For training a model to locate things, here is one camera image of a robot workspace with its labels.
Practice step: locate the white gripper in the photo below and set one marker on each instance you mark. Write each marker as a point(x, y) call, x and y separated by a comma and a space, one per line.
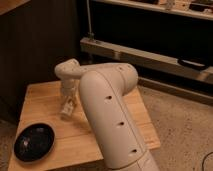
point(68, 89)

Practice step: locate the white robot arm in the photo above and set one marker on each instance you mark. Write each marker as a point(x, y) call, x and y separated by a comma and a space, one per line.
point(101, 88)

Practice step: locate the dark ceramic bowl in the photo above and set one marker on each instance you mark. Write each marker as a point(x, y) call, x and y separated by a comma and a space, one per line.
point(34, 142)

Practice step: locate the wooden table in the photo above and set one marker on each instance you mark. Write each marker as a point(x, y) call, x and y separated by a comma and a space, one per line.
point(74, 142)

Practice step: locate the metal vertical pole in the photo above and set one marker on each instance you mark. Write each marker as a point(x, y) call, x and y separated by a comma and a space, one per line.
point(90, 32)

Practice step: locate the black flat object on shelf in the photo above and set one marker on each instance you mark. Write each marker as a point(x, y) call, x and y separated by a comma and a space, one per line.
point(192, 65)

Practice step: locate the metal shelf rail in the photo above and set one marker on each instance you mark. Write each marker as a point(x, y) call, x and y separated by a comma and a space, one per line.
point(145, 59)

